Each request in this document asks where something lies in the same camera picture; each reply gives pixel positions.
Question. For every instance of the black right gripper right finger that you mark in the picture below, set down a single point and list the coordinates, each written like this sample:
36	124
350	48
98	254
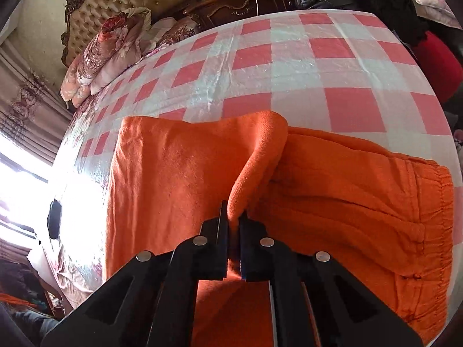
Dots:
314	300

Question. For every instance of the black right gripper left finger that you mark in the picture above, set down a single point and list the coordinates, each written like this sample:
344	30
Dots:
151	300

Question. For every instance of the orange fleece pants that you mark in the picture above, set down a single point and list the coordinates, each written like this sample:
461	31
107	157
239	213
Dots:
386	217

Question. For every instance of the floral pink bed sheet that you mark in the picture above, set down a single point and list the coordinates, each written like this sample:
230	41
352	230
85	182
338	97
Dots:
77	182

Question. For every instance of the mauve patterned curtain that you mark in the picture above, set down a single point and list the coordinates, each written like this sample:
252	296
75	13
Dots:
33	117

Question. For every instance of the red white checkered plastic sheet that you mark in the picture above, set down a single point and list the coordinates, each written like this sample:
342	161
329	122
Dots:
331	70

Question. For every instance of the floral pink folded quilt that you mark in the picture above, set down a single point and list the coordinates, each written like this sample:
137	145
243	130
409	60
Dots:
114	48

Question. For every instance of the dark wooden nightstand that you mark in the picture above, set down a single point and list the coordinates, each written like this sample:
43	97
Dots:
213	13

